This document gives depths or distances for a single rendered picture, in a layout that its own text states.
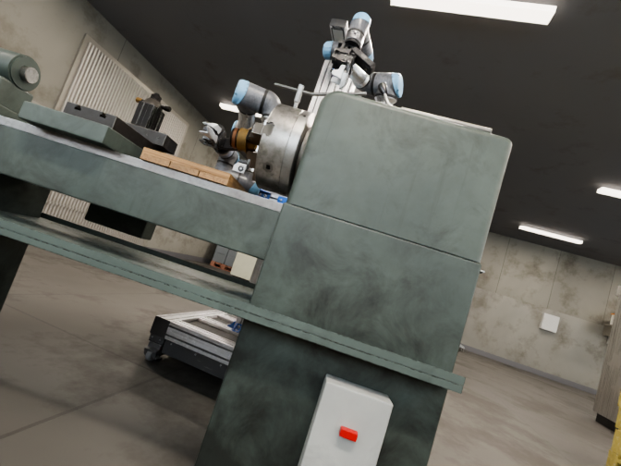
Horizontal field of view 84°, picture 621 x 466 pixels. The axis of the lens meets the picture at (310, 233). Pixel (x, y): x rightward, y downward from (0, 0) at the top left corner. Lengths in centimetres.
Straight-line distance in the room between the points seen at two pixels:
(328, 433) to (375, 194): 65
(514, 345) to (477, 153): 924
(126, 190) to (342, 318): 79
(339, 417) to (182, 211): 75
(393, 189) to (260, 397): 70
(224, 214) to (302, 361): 50
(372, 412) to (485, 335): 910
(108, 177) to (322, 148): 70
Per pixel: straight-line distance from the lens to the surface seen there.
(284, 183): 119
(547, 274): 1051
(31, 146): 149
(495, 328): 1008
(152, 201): 121
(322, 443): 102
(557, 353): 1059
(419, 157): 109
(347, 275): 100
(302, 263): 100
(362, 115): 112
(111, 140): 130
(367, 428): 101
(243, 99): 169
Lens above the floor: 70
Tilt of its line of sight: 6 degrees up
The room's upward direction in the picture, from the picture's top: 18 degrees clockwise
